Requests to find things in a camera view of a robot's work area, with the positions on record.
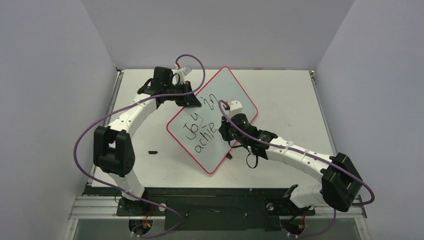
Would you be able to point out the red framed whiteboard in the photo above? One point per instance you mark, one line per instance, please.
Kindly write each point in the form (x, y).
(197, 129)

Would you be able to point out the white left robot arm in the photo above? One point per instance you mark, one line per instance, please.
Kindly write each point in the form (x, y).
(113, 149)

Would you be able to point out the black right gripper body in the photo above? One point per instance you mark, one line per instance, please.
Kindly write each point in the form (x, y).
(227, 126)

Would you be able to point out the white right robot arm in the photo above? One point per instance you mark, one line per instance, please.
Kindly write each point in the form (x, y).
(338, 181)

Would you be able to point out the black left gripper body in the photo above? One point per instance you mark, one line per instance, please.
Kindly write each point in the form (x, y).
(181, 88)

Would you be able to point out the aluminium frame rail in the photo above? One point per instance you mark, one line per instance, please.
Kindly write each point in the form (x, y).
(105, 208)

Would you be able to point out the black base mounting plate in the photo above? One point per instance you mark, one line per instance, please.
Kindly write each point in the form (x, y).
(209, 209)

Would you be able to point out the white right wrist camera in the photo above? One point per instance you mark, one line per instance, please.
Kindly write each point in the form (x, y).
(233, 107)

